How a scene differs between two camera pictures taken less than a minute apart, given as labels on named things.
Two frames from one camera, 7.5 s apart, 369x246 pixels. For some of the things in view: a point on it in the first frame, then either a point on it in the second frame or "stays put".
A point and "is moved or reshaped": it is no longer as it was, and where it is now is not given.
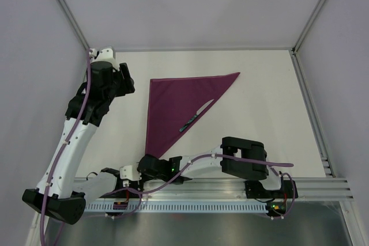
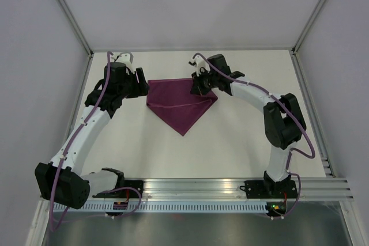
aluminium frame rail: x=221 y=189 stays put
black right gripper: x=143 y=174 -> x=198 y=87
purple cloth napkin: x=173 y=102 is moved or reshaped
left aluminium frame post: x=64 y=6 stays put
